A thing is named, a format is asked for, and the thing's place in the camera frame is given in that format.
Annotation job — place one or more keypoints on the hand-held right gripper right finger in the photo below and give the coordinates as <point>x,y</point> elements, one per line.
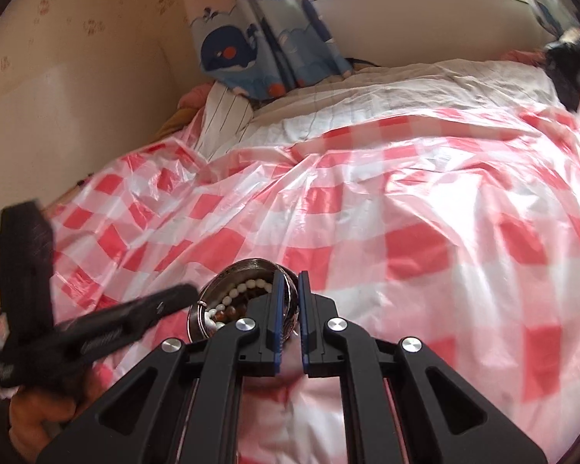
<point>303,309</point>

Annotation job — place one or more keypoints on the pink pillow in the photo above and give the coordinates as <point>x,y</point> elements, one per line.
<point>193,96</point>

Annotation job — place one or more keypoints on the white striped quilt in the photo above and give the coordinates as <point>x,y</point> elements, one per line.
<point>367,92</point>

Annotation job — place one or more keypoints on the red white checked plastic sheet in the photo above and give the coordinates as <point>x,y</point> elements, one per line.
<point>391,251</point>

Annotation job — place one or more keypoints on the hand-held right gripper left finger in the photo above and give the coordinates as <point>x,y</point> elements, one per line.
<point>275,307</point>

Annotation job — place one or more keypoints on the round metal tin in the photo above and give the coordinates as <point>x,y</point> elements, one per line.
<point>244,268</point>

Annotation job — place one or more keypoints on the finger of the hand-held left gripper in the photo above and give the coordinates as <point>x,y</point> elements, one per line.
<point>135,312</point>

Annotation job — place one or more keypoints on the blue whale print curtain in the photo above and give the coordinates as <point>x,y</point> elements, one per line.
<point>251,43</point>

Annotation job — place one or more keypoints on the tan cloth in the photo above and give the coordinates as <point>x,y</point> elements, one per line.
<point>174,123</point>

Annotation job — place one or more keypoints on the person's left hand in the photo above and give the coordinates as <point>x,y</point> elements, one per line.
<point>43,411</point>

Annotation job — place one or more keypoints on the dark clothing pile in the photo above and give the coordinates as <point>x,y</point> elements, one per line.
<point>573,65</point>

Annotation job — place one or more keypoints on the silver bangle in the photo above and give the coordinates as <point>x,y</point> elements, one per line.
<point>205,318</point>

